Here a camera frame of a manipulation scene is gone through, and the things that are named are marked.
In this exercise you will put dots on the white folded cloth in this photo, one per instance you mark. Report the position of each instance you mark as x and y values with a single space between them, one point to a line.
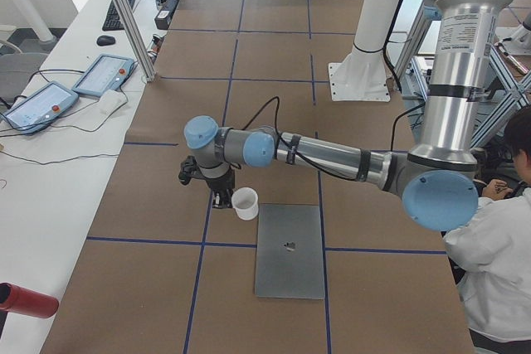
110 101

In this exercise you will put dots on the person in white coat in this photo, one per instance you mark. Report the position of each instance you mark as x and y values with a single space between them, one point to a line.
493 249

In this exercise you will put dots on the near teach pendant tablet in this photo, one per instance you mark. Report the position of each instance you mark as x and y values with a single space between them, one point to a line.
39 110

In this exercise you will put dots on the grey aluminium frame post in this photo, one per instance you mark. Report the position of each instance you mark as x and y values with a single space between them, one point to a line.
135 39

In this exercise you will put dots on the far teach pendant tablet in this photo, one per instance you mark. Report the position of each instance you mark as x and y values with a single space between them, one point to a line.
107 72

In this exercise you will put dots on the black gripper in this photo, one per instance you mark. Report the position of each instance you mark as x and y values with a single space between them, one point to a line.
220 183

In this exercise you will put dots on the black device with label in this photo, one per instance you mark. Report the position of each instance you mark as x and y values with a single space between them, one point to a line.
165 15

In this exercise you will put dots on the grey closed laptop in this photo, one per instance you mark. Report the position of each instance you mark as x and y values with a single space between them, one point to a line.
289 256

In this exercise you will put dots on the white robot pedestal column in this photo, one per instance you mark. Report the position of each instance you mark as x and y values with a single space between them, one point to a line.
374 25

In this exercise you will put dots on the white plastic cup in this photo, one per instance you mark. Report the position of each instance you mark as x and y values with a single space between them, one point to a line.
245 203

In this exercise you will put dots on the red cylinder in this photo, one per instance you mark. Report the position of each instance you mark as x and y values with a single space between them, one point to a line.
16 299

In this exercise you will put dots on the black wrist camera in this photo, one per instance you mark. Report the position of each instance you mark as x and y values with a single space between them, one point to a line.
188 170

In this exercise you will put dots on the teach pendant tablet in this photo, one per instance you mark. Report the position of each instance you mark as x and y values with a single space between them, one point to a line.
107 72
39 110

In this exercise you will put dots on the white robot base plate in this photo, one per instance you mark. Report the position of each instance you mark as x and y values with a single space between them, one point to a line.
358 83

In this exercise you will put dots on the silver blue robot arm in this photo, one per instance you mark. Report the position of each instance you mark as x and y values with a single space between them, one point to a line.
434 178

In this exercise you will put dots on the black computer mouse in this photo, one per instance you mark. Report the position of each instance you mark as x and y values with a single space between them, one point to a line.
105 40

